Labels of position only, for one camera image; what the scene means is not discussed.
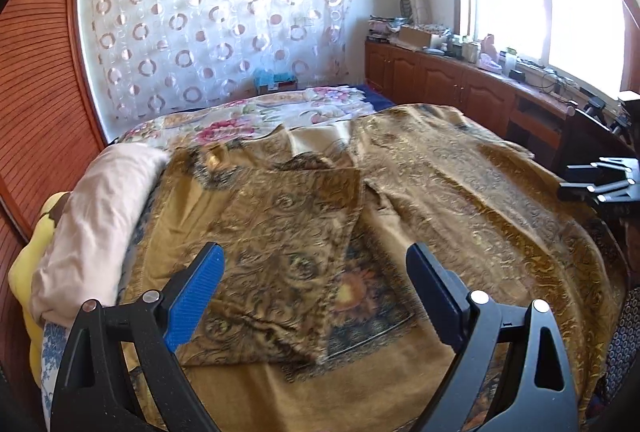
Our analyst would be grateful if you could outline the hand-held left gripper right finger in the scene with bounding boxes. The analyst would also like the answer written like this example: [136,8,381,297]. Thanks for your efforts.
[406,242,581,432]

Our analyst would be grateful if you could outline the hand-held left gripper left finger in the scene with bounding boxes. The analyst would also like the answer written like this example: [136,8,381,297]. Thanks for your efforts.
[50,242,226,432]

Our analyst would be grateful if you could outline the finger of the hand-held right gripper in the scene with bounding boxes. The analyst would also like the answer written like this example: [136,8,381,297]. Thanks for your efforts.
[558,184,640,209]
[566,158,638,187]

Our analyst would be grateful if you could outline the golden patterned garment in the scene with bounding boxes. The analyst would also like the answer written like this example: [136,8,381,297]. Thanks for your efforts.
[122,104,628,432]

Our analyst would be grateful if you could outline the pale pink pillow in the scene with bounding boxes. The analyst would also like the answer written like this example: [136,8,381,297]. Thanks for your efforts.
[30,144,170,328]

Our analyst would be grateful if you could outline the dark dotted cloth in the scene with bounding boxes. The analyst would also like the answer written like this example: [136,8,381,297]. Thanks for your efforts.
[597,279,640,410]

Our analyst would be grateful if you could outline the white blue-flowered sheet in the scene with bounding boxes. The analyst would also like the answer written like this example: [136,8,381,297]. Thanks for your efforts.
[40,189,163,418]

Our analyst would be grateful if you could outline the wooden cabinet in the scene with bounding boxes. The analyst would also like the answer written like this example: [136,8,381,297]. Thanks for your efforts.
[364,39,576,163]

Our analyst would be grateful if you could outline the yellow cushion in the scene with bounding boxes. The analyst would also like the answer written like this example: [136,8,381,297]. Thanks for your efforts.
[9,193,73,378]

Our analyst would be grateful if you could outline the pink floral bedsheet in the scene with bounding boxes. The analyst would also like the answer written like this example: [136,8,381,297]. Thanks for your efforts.
[117,86,378,153]

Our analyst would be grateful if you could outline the dark blue blanket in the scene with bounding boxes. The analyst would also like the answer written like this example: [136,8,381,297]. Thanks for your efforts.
[345,83,398,113]

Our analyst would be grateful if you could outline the cardboard box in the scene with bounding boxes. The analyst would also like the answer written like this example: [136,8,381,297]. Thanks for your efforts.
[397,26,446,51]

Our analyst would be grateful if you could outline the blue plastic object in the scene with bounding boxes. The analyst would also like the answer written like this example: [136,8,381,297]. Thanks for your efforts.
[254,69,297,93]

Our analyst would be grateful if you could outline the wooden slatted wardrobe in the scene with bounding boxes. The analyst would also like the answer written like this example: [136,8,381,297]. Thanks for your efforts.
[0,0,108,393]

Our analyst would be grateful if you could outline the circle-patterned sheer curtain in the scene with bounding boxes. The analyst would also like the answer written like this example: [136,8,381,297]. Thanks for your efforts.
[77,0,358,123]

